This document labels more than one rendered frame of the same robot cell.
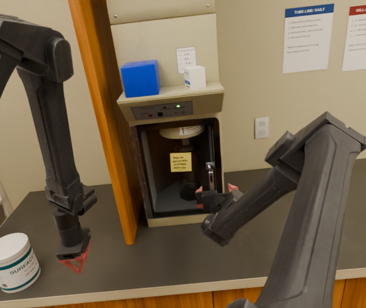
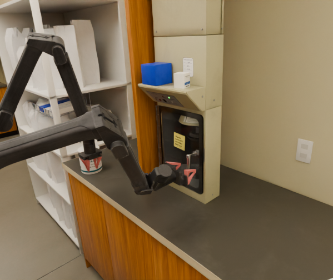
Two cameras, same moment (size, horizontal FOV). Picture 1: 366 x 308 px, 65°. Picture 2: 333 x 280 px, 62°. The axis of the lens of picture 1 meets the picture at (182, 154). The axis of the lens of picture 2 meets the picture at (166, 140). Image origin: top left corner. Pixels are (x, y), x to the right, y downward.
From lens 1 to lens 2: 0.87 m
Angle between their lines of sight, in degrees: 44
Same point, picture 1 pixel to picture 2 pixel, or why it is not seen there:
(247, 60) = (299, 79)
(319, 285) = not seen: outside the picture
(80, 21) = (130, 34)
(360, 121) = not seen: outside the picture
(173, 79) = not seen: hidden behind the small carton
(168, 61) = (178, 65)
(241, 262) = (173, 228)
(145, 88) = (149, 80)
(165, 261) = (142, 200)
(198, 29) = (195, 46)
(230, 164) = (268, 174)
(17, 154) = not seen: hidden behind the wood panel
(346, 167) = (68, 129)
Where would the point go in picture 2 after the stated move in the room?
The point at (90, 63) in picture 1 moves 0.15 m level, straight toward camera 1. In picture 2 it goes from (132, 59) to (110, 63)
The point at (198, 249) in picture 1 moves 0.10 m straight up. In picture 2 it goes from (165, 206) to (164, 188)
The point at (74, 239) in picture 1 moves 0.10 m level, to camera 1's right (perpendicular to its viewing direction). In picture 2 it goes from (87, 150) to (97, 156)
